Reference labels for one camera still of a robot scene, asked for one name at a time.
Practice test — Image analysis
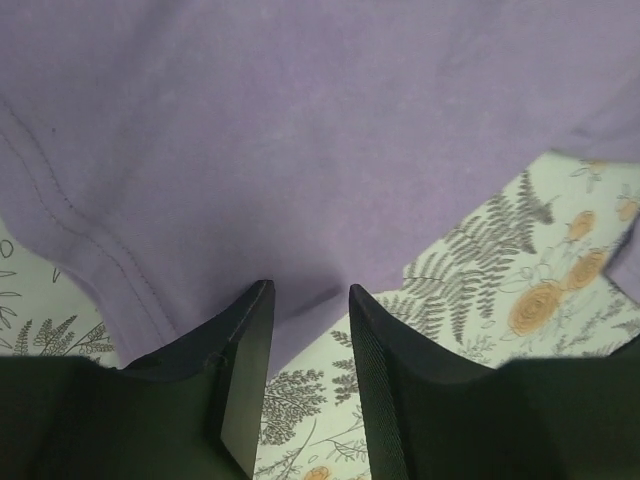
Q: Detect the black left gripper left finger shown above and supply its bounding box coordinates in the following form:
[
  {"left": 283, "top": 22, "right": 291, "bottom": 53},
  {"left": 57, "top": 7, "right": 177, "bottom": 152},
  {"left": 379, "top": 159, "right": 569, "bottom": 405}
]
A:
[{"left": 1, "top": 280, "right": 275, "bottom": 479}]

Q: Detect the floral patterned table mat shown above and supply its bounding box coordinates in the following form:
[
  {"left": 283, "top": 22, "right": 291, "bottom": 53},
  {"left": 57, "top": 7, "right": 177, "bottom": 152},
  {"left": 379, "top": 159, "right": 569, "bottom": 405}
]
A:
[{"left": 0, "top": 152, "right": 640, "bottom": 480}]

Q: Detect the purple t shirt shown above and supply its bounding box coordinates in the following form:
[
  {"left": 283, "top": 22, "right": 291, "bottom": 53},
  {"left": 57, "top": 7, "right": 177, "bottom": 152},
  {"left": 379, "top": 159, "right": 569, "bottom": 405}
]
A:
[{"left": 1, "top": 1, "right": 639, "bottom": 367}]

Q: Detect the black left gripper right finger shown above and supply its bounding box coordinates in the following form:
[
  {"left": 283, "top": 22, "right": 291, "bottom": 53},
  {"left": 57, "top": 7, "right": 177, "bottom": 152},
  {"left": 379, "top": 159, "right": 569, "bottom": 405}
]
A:
[{"left": 349, "top": 285, "right": 639, "bottom": 479}]

